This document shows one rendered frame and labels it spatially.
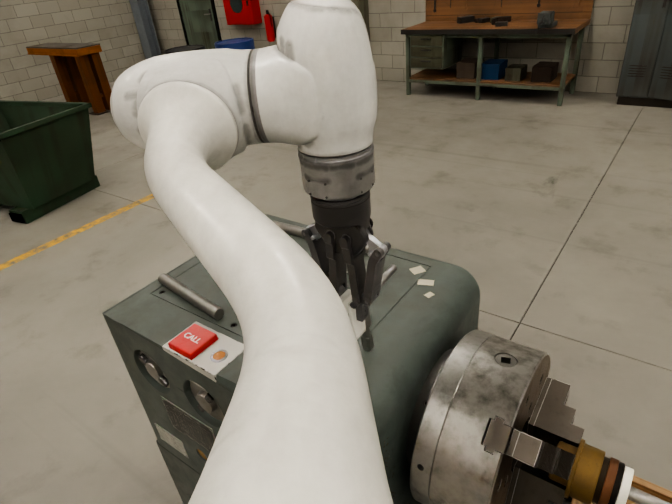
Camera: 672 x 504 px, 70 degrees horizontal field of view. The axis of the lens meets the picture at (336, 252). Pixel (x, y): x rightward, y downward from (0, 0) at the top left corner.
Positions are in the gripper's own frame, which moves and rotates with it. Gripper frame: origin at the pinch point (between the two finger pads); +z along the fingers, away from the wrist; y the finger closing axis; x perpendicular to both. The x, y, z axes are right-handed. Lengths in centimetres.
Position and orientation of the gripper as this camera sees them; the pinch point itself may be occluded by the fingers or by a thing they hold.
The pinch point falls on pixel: (351, 315)
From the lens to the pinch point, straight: 71.4
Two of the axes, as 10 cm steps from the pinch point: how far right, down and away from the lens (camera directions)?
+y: 8.1, 2.4, -5.3
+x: 5.8, -4.7, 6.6
